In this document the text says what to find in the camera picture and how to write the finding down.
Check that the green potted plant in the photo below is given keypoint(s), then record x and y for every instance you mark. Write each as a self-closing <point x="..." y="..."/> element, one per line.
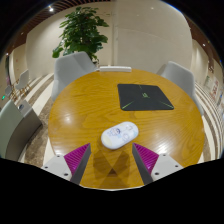
<point x="83" y="31"/>

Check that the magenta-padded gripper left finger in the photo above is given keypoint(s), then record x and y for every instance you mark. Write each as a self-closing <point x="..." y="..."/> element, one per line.
<point x="58" y="163"/>

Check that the grey shell chair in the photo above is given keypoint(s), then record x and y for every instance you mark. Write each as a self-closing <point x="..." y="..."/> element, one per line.
<point x="68" y="71"/>
<point x="181" y="80"/>

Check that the white printed computer mouse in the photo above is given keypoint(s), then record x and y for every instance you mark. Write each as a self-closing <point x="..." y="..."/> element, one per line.
<point x="119" y="135"/>

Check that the small grey chair wooden legs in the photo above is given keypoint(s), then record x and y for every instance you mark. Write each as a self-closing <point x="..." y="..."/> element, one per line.
<point x="23" y="80"/>

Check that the white power strip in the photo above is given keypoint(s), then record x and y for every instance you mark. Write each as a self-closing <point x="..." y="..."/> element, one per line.
<point x="115" y="69"/>

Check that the wall poster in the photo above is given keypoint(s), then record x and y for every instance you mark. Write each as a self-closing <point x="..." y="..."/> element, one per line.
<point x="214" y="87"/>

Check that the black mouse pad green lines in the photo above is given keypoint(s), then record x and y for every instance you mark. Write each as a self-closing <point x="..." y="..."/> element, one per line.
<point x="143" y="96"/>

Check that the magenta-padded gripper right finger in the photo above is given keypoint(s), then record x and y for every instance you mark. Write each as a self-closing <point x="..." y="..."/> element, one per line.
<point x="165" y="163"/>

